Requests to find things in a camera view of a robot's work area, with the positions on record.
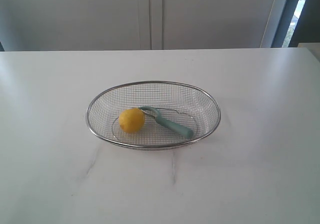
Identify white cabinet doors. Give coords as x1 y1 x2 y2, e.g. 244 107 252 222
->
0 0 286 51

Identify yellow lemon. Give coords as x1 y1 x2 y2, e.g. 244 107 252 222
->
118 108 145 133

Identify metal wire mesh basket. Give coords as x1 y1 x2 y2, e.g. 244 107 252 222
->
85 81 221 150

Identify green handled peeler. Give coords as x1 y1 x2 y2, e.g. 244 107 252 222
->
139 106 194 139

